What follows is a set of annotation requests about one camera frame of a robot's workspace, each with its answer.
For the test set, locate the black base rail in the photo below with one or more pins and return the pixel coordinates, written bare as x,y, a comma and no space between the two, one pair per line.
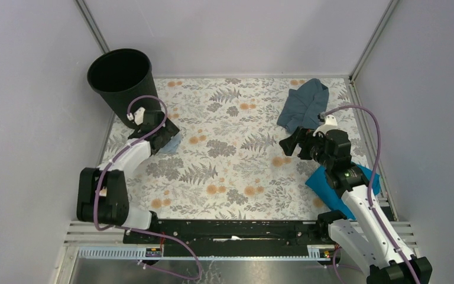
191,234

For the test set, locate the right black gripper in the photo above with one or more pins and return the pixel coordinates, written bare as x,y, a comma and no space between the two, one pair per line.
305,136

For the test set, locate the light blue plastic trash bag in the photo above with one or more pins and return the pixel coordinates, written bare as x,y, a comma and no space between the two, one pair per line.
172,146

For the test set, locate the black plastic trash bin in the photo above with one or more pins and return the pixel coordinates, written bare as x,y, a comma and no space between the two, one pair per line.
124,80

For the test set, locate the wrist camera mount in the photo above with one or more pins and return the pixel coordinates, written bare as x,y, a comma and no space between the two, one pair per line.
330,123
137,117

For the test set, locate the floral patterned table mat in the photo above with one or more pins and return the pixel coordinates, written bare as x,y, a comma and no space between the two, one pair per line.
229,164

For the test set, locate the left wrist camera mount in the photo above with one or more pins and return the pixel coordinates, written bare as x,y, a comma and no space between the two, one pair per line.
137,117

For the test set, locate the white slotted cable duct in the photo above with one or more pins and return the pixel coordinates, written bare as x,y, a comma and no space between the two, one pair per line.
175,252

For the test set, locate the bright blue folded cloth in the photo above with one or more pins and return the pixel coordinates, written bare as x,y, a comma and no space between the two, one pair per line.
317,182

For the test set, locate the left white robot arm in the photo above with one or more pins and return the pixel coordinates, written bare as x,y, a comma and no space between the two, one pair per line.
103,195

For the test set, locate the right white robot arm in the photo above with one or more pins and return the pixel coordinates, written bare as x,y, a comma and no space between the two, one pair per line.
379,251

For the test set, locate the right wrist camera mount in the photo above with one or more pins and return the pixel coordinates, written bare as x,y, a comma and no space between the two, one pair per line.
330,123

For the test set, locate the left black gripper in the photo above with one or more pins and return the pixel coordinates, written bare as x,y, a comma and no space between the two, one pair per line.
169,130

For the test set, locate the grey-blue crumpled cloth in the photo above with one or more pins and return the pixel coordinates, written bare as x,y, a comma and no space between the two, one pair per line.
303,106

